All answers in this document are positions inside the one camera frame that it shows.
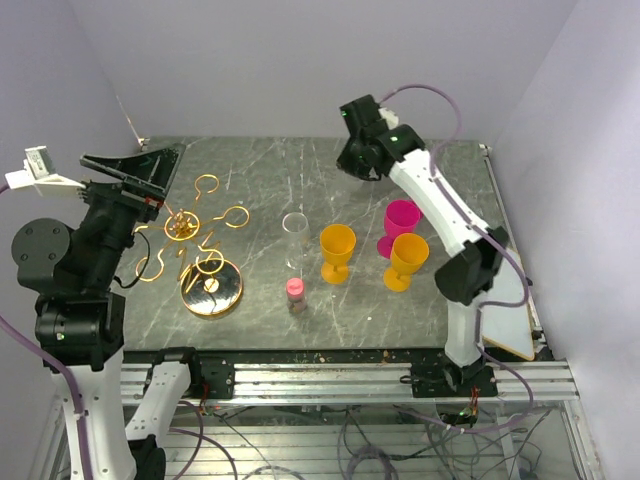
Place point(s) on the aluminium rail frame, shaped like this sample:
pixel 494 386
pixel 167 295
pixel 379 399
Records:
pixel 344 414

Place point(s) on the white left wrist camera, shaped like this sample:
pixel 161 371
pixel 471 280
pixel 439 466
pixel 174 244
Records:
pixel 39 173

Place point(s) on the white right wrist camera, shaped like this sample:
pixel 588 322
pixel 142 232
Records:
pixel 390 117

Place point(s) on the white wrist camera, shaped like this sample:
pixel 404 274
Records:
pixel 39 173
pixel 390 117

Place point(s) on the gold wire glass rack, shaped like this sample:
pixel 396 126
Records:
pixel 210 285

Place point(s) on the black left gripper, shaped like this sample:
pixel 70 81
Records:
pixel 146 178

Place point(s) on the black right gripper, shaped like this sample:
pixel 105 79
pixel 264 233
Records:
pixel 345 164

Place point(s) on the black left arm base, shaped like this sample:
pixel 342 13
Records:
pixel 210 377

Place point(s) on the clear wine glass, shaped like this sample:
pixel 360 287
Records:
pixel 357 185
pixel 296 234

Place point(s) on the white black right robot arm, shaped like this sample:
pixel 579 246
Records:
pixel 475 250

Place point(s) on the white board yellow rim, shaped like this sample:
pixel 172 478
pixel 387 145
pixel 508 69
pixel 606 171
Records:
pixel 508 328

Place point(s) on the yellow wine glass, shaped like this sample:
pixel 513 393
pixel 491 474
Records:
pixel 337 242
pixel 409 252

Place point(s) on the clear wine glass front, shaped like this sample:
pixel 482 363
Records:
pixel 357 185

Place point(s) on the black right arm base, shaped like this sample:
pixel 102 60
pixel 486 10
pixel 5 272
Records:
pixel 434 382

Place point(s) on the yellow wine glass front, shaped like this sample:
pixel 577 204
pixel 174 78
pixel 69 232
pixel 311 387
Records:
pixel 409 252

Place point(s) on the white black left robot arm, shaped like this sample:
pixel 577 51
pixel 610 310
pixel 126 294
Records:
pixel 79 331

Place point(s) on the small pink bottle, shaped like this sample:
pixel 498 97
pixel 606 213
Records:
pixel 295 292

